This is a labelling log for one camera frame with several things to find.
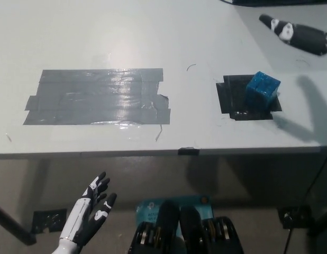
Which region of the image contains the black flat device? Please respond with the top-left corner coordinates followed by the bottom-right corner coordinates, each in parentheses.
top-left (231, 0), bottom-right (327, 6)

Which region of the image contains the blue rubik's cube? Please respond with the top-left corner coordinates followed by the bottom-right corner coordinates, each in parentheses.
top-left (245, 70), bottom-right (282, 109)

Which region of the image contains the large grey duct tape patch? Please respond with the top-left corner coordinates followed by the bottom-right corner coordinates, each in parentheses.
top-left (22, 68), bottom-right (171, 126)

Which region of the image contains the small black tape strip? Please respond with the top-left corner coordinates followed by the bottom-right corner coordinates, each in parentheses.
top-left (177, 146), bottom-right (201, 156)

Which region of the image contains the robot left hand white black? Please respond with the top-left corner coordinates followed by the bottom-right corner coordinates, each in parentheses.
top-left (59, 171), bottom-right (117, 246)

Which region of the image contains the black slanted table leg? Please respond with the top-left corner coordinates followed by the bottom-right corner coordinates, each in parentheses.
top-left (0, 202), bottom-right (38, 246)

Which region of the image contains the square black tape patch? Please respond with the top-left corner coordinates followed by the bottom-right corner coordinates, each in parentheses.
top-left (215, 74), bottom-right (283, 121)

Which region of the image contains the robot right hand white black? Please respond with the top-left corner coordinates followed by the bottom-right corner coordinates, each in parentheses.
top-left (259, 14), bottom-right (327, 57)

